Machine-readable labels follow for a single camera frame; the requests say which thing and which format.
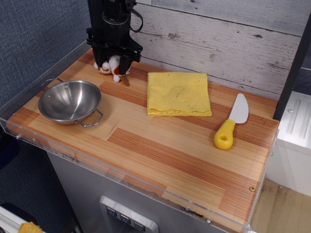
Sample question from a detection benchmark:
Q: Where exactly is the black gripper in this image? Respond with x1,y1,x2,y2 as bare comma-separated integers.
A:
92,11,143,75

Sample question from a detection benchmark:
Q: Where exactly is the white and brown plush toy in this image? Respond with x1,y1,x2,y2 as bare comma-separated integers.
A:
94,55,131,86

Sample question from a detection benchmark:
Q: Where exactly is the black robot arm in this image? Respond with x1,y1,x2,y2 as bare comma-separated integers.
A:
86,0,143,75

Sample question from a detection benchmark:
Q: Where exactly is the folded yellow cloth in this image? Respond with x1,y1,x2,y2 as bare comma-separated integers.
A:
147,72,212,117

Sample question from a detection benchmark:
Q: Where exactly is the silver toy kitchen cabinet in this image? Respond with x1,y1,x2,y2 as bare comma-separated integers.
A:
48,153,221,233

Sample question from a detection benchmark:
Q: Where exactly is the silver button control panel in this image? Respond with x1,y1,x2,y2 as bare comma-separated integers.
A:
99,195,159,233

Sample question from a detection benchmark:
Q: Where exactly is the white side shelf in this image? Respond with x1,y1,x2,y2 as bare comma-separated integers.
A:
266,91,311,196

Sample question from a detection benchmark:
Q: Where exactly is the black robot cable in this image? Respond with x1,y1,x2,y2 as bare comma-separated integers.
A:
128,8,144,33

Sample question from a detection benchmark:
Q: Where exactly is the black vertical post left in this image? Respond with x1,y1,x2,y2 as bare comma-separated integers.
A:
87,0,105,53

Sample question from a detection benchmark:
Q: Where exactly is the black vertical post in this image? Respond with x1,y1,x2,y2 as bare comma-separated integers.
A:
273,13,311,121
87,0,105,53

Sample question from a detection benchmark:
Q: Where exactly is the stainless steel bowl with handles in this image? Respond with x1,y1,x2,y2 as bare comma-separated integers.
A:
38,77,104,128

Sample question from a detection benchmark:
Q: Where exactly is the yellow handled white knife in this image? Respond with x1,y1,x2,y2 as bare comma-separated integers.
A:
213,93,249,150

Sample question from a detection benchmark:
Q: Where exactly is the black vertical post right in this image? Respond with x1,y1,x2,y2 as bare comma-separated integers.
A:
273,13,311,121

